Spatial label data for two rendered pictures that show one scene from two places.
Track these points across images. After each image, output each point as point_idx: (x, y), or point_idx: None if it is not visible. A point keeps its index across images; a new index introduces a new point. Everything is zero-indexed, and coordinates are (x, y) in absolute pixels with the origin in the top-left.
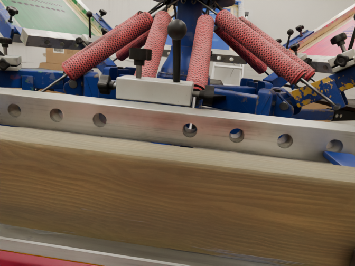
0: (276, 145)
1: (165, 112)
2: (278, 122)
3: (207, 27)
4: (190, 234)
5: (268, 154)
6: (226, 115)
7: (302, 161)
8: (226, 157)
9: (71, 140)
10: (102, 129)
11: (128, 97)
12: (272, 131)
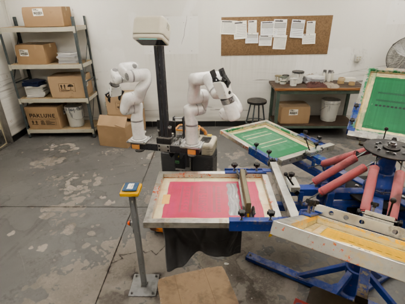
0: (285, 209)
1: (280, 189)
2: (287, 204)
3: (354, 170)
4: (243, 198)
5: (285, 210)
6: (286, 197)
7: (249, 198)
8: (246, 193)
9: (244, 184)
10: (276, 186)
11: (286, 183)
12: (285, 205)
